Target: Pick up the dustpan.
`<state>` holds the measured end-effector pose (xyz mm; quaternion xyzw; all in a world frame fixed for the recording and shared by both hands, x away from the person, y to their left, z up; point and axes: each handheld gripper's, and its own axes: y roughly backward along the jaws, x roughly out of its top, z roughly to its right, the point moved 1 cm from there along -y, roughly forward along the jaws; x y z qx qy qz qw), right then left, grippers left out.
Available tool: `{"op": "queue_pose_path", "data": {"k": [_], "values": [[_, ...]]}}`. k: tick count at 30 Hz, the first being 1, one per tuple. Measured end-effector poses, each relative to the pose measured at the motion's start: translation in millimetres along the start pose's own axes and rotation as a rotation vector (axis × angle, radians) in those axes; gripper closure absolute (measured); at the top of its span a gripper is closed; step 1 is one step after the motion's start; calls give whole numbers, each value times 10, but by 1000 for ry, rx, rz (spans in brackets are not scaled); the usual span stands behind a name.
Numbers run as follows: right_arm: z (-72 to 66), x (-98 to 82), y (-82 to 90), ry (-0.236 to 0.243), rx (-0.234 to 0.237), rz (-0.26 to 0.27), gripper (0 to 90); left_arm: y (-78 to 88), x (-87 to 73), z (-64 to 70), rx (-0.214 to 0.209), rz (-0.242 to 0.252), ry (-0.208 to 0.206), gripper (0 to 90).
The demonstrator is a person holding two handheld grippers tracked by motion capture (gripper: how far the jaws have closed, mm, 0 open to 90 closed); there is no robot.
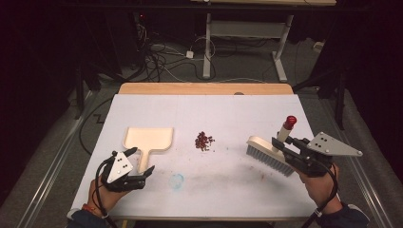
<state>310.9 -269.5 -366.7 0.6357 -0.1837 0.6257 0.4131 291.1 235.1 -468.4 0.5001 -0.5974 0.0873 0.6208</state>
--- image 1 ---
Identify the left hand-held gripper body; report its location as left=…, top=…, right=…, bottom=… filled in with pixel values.
left=100, top=150, right=147, bottom=193

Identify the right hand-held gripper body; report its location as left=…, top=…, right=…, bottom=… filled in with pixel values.
left=282, top=131, right=364, bottom=179

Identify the white brush with red cap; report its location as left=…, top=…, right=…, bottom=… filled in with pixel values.
left=245, top=115, right=298, bottom=178

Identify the cream plastic dustpan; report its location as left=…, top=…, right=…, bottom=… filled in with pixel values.
left=123, top=126, right=175, bottom=175

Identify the person's right hand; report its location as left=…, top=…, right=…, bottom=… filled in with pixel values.
left=295, top=162, right=345, bottom=215

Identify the person's left hand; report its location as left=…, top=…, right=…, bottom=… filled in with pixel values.
left=87, top=175, right=131, bottom=217

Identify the orange wristband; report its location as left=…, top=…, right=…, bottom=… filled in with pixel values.
left=81, top=203, right=106, bottom=219

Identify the black metal stand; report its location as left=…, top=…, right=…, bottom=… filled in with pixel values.
left=293, top=67, right=347, bottom=131
left=73, top=60, right=103, bottom=121

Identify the pile of red beans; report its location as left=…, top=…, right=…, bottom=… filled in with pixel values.
left=194, top=130, right=217, bottom=153

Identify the white table mat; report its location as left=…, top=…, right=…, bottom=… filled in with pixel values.
left=71, top=93, right=318, bottom=220

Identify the wooden table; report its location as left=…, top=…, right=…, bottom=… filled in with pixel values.
left=71, top=82, right=319, bottom=222

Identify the white power strip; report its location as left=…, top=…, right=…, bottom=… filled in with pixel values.
left=313, top=40, right=327, bottom=54

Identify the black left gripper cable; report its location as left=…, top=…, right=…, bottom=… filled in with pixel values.
left=94, top=157, right=120, bottom=228

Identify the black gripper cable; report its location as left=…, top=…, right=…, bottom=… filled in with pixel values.
left=94, top=157, right=120, bottom=228
left=300, top=161, right=339, bottom=228

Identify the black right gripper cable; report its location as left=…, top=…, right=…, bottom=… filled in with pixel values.
left=300, top=161, right=339, bottom=228

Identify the tangle of floor cables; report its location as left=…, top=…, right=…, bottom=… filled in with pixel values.
left=126, top=12, right=220, bottom=84

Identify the white desk frame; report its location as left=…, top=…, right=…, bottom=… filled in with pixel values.
left=189, top=0, right=337, bottom=84

